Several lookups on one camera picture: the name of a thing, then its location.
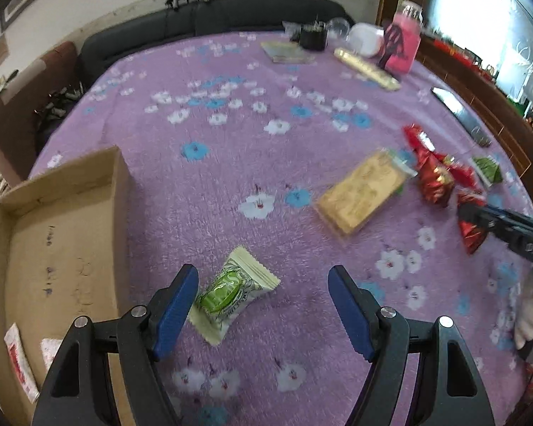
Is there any small green packet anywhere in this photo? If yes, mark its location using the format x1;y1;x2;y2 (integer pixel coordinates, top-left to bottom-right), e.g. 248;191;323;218
472;155;504;185

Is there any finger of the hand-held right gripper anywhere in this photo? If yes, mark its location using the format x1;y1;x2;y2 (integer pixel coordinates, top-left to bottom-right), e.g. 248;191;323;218
484;206;533;234
456;204;518;246

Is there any green snack packet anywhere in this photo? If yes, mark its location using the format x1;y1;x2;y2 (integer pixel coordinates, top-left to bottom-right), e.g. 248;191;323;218
187;247;280;346

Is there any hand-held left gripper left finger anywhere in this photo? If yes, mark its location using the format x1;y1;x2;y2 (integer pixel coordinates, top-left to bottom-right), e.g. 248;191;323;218
31;264;200;426

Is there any cardboard box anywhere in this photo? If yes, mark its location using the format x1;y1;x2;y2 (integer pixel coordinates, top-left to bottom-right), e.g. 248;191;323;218
0;146;136;426

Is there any brown armchair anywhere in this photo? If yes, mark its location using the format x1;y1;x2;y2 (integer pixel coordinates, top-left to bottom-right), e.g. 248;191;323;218
0;41;83;187

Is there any red candy packet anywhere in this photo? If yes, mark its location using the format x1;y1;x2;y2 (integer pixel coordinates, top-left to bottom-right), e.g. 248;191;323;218
443;154;479;188
416;160;454;208
403;125;437;152
456;190;490;255

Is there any black sofa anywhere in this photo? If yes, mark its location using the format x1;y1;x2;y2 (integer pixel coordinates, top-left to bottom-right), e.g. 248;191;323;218
77;0;355;92

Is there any clear glass cup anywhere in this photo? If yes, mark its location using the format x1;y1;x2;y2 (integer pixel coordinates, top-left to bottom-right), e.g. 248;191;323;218
328;17;350;42

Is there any golden biscuit packet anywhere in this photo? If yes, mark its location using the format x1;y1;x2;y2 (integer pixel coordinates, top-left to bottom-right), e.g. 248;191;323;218
314;148;419;237

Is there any small white pink packet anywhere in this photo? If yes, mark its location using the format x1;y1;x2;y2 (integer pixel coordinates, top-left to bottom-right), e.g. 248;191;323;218
40;338;65;370

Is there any person's right hand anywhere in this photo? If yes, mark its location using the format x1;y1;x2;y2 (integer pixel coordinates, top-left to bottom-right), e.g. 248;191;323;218
513;270;533;352

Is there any pink bottle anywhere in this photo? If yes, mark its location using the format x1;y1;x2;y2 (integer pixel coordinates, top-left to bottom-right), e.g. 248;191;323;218
383;1;424;75

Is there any black holder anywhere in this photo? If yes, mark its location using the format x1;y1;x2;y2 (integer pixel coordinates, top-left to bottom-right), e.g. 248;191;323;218
299;21;328;51

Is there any white red snack packet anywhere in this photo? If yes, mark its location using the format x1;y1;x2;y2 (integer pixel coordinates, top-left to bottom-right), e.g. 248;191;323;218
4;322;41;403

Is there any wooden cabinet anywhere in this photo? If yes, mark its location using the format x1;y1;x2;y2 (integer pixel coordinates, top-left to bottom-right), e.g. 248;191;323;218
375;0;533;196

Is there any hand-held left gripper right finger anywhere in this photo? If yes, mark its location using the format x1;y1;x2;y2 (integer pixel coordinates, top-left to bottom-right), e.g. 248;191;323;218
327;265;496;426

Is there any white bowl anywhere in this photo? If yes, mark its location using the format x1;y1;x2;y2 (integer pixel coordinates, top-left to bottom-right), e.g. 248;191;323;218
348;22;386;59

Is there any purple floral tablecloth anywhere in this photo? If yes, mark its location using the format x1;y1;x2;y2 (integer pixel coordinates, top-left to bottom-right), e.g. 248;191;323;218
29;30;533;426

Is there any long gold box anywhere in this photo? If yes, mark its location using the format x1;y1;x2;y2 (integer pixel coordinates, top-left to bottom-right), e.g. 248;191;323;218
334;47;401;92

